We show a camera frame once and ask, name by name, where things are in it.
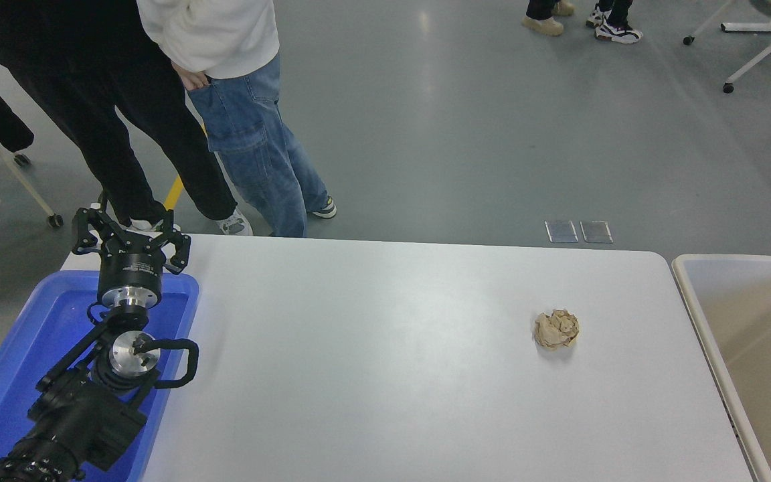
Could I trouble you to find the large pale bin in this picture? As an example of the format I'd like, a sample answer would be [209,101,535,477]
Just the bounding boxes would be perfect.
[672,253,771,482]

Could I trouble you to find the metal floor plate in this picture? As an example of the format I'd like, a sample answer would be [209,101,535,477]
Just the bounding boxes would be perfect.
[544,220,580,244]
[580,220,614,244]

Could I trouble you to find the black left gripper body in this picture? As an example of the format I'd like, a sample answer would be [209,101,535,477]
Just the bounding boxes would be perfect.
[97,235,171,293]

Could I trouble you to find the crumpled tan paper ball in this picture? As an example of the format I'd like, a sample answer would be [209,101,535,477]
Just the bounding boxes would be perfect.
[534,309,580,351]

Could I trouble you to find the blue plastic tray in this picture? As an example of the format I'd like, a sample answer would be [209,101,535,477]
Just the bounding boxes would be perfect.
[0,270,200,482]

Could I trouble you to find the person's hand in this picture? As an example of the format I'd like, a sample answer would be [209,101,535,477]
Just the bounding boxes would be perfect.
[172,64,211,92]

